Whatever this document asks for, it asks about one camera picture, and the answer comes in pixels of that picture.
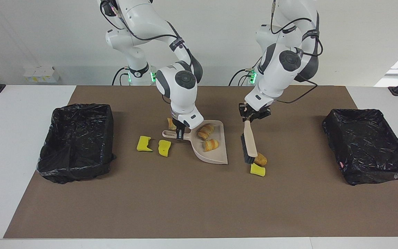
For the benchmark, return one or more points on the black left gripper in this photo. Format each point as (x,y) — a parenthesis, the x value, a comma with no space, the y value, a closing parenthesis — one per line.
(259,111)

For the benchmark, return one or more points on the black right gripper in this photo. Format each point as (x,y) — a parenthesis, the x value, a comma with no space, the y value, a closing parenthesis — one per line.
(178,123)

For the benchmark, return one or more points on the yellow sponge piece with hole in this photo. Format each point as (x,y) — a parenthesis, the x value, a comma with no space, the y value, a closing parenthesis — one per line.
(164,148)

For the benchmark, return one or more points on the golden croissant piece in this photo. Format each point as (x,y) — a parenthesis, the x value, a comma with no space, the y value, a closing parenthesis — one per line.
(206,131)
(211,145)
(170,123)

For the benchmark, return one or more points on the beige hand brush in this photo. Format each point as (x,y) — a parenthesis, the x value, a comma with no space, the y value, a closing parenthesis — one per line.
(250,141)

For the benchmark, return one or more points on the notched yellow sponge piece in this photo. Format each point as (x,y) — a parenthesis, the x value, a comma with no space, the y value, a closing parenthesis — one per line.
(143,143)

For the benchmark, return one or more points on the beige plastic dustpan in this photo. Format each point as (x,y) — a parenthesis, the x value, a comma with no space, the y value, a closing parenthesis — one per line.
(219,154)

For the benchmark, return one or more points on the brown bread roll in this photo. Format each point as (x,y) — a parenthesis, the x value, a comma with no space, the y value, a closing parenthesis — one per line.
(262,160)

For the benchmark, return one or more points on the yellow green sponge piece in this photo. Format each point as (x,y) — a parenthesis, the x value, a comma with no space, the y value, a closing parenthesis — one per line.
(257,170)

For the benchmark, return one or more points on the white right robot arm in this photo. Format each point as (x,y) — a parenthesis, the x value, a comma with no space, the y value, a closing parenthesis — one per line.
(181,93)

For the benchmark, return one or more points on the black bag lined bin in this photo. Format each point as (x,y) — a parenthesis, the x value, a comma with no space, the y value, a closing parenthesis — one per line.
(78,145)
(368,148)

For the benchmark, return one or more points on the brown table mat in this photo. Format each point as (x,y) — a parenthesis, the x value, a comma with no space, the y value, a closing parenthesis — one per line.
(185,207)

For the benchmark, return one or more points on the white cartons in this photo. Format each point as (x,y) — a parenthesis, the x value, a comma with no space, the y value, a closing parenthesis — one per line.
(41,74)

